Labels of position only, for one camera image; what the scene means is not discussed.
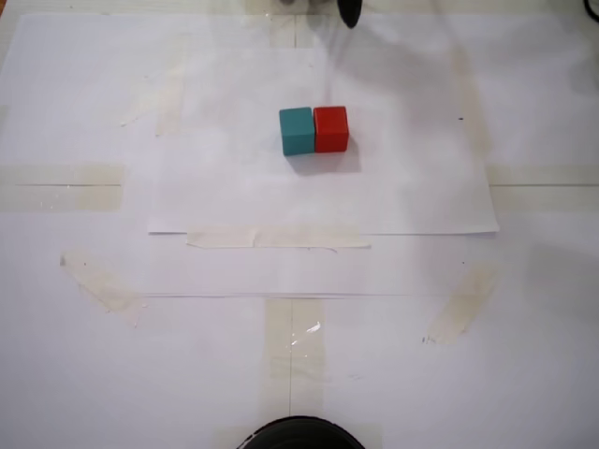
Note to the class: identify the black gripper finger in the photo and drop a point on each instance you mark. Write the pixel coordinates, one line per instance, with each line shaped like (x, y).
(350, 11)

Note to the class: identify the red cube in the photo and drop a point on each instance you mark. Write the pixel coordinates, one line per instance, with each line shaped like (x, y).
(331, 131)

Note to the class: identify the teal blue cube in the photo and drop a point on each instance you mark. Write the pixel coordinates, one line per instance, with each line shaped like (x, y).
(297, 133)

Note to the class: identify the white paper sheet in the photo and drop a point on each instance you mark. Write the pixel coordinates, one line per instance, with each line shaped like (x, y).
(327, 196)

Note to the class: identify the beige masking tape strip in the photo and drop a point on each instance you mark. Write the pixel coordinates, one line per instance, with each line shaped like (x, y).
(105, 290)
(61, 187)
(461, 308)

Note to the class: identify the black round dome base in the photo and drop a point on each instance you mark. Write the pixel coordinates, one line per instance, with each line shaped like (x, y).
(303, 430)

